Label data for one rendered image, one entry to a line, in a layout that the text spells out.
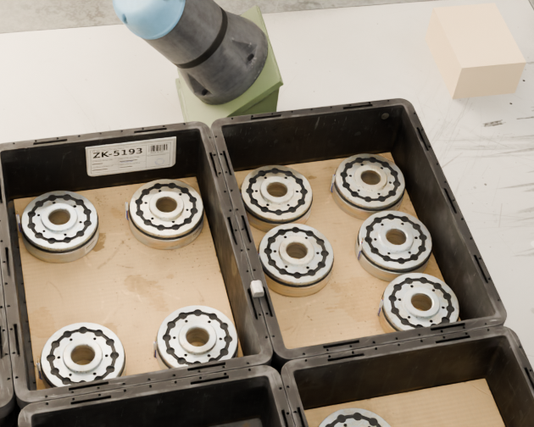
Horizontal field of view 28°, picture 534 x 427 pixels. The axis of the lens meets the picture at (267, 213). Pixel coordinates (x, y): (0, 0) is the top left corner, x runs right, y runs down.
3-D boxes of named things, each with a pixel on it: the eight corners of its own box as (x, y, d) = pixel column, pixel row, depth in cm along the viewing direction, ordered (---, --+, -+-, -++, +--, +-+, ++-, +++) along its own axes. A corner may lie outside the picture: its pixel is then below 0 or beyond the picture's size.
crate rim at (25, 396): (-11, 156, 144) (-13, 144, 142) (207, 130, 150) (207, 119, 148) (18, 415, 120) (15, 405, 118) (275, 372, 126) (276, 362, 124)
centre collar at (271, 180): (254, 182, 151) (255, 179, 150) (287, 175, 152) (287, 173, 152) (265, 207, 148) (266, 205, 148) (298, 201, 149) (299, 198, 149)
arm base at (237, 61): (185, 61, 180) (147, 30, 173) (253, 7, 175) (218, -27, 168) (204, 121, 170) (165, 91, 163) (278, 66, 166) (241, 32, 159)
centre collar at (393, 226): (371, 230, 147) (372, 227, 147) (403, 221, 149) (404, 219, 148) (387, 257, 144) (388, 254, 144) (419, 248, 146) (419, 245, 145)
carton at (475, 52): (425, 39, 198) (432, 7, 192) (484, 34, 201) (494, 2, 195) (452, 99, 189) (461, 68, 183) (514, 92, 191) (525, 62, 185)
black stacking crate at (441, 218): (205, 176, 158) (208, 122, 149) (393, 152, 164) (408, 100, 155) (269, 410, 134) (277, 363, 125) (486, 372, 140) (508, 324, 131)
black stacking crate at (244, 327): (-2, 202, 151) (-11, 147, 142) (203, 176, 157) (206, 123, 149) (26, 452, 127) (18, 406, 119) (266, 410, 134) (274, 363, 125)
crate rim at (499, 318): (207, 130, 150) (208, 119, 148) (406, 108, 157) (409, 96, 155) (275, 372, 126) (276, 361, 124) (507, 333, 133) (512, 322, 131)
